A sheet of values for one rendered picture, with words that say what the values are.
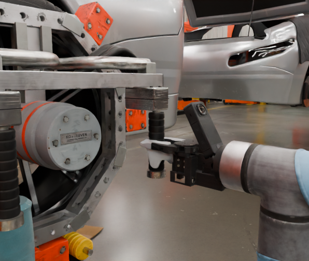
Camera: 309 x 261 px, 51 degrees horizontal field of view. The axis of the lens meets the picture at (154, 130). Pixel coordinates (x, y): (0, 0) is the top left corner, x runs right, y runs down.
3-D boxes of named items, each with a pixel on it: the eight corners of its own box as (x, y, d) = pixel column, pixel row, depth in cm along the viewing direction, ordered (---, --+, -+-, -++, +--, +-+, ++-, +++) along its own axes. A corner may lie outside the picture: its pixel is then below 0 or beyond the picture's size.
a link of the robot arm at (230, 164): (241, 147, 55) (264, 139, 62) (215, 143, 58) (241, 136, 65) (239, 198, 56) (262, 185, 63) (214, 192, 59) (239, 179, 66)
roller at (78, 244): (42, 227, 109) (42, 210, 108) (99, 258, 89) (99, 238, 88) (26, 232, 104) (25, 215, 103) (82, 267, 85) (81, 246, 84)
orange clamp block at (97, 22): (82, 48, 89) (96, 23, 92) (101, 46, 84) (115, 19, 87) (64, 30, 84) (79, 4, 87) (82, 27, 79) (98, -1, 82)
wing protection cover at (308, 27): (300, 67, 355) (304, 18, 347) (331, 66, 336) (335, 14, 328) (275, 64, 303) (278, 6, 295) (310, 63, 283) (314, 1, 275)
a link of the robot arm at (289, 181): (316, 224, 48) (321, 158, 46) (238, 203, 56) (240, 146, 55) (332, 206, 55) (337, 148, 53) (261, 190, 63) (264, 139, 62)
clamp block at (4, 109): (-4, 120, 54) (-6, 87, 53) (23, 125, 48) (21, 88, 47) (-37, 123, 50) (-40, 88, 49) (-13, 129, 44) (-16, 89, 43)
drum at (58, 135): (52, 153, 84) (50, 98, 82) (106, 167, 70) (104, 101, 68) (-3, 162, 74) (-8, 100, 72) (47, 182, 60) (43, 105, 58)
